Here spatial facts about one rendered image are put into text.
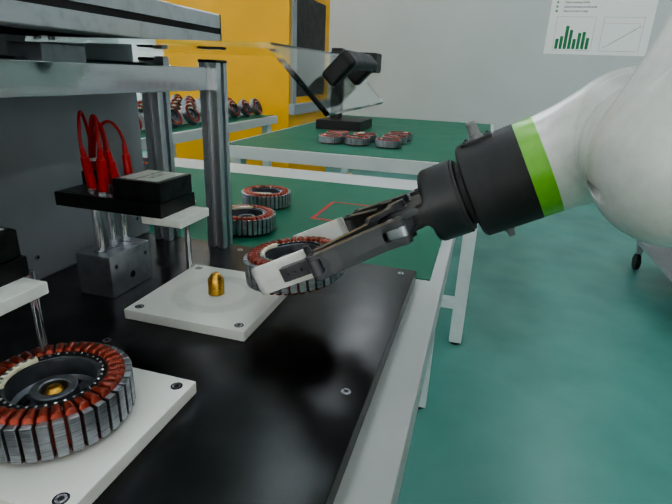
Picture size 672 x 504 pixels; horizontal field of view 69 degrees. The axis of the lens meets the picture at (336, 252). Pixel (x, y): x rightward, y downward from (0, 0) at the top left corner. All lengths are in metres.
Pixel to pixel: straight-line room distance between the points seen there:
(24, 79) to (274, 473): 0.39
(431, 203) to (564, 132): 0.12
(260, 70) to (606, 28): 3.31
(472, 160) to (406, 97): 5.18
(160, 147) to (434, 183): 0.48
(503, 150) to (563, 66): 5.16
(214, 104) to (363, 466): 0.54
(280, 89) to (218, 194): 3.27
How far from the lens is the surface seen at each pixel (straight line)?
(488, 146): 0.46
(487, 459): 1.61
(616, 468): 1.74
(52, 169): 0.75
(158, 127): 0.82
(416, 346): 0.58
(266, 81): 4.07
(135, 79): 0.62
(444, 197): 0.46
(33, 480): 0.41
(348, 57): 0.51
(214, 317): 0.56
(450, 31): 5.60
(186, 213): 0.60
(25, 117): 0.73
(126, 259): 0.67
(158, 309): 0.59
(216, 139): 0.77
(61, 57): 0.63
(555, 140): 0.45
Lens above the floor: 1.04
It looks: 20 degrees down
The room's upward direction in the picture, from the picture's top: 2 degrees clockwise
